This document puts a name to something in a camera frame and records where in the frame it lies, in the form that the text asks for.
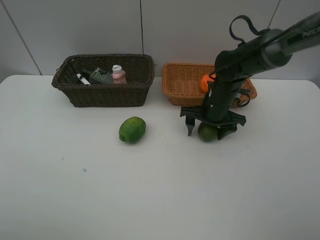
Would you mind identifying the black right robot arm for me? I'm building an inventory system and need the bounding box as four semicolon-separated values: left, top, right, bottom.
180;12;320;140

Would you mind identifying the bright green lime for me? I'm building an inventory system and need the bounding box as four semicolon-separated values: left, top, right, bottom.
118;116;147;144

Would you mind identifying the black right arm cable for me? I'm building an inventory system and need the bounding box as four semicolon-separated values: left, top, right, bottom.
228;14;273;43

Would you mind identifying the black pump bottle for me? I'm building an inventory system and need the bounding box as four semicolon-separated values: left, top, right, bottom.
81;67;114;85

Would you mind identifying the dark brown wicker basket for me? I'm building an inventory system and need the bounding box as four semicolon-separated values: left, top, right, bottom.
51;53;155;108

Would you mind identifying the orange wicker basket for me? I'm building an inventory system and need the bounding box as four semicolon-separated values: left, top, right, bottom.
161;62;258;109

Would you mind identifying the dark green avocado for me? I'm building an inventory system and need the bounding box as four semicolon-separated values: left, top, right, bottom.
197;122;219;143

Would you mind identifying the pink bottle white cap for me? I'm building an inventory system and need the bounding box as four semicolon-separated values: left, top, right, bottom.
112;65;127;85

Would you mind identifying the orange tangerine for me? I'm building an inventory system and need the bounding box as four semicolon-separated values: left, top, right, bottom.
199;74;216;94

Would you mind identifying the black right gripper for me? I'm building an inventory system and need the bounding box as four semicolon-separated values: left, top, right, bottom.
180;78;246;141

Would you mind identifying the white marker pink cap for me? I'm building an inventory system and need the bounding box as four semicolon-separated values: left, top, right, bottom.
76;73;91;85

